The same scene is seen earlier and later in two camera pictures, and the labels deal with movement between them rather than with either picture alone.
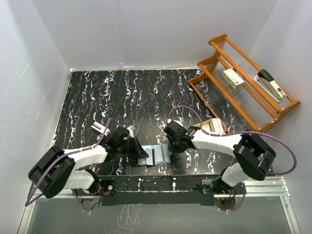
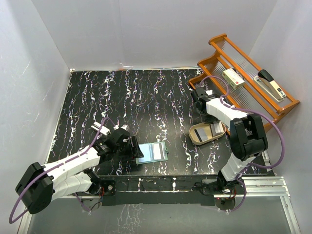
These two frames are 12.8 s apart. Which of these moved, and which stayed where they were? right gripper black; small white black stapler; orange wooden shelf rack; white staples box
Moved: right gripper black
Stayed: white staples box; orange wooden shelf rack; small white black stapler
